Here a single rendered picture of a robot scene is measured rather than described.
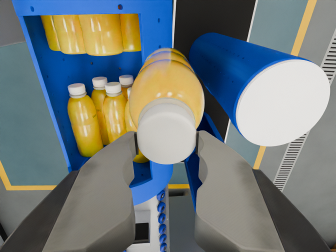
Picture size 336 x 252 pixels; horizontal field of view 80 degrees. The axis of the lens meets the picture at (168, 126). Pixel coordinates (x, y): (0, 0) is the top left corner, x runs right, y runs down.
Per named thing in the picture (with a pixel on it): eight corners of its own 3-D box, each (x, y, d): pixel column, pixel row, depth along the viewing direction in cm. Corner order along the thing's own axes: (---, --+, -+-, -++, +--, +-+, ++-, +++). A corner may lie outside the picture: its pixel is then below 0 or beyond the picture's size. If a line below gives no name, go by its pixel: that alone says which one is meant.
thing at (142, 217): (129, 214, 94) (125, 248, 81) (128, 209, 92) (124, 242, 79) (150, 213, 95) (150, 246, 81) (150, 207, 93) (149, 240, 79)
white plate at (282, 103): (234, 73, 54) (232, 72, 55) (238, 154, 67) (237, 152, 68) (339, 49, 53) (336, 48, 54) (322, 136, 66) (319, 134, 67)
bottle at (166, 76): (134, 62, 30) (94, 112, 13) (176, 36, 28) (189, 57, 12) (158, 101, 33) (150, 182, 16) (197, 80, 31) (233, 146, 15)
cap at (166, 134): (127, 119, 14) (122, 131, 12) (178, 92, 13) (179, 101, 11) (157, 159, 15) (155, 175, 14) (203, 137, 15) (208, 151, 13)
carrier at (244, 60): (185, 38, 131) (192, 80, 145) (231, 71, 55) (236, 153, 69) (228, 27, 130) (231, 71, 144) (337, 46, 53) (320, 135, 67)
